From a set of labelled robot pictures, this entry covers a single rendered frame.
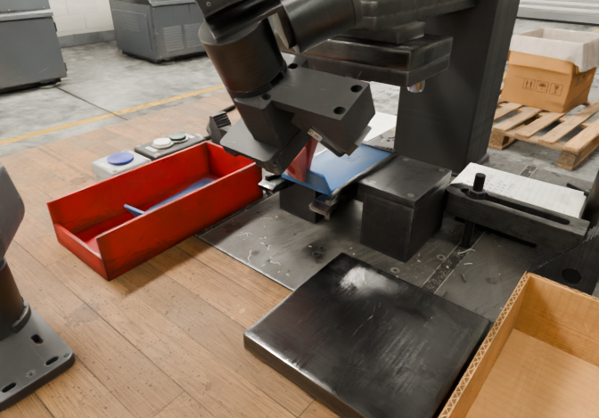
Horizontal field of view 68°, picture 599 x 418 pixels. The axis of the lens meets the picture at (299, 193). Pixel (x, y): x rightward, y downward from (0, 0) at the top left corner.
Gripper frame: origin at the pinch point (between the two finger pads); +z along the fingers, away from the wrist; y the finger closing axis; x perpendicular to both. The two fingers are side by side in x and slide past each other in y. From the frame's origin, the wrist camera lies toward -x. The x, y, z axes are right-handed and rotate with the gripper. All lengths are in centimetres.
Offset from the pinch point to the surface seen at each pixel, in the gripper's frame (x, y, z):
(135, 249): 12.2, -16.8, 0.4
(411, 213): -11.6, 3.3, 5.4
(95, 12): 621, 235, 216
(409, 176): -8.4, 8.7, 6.6
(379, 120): 15, 36, 32
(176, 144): 32.5, 1.9, 10.5
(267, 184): 3.5, -2.4, 1.2
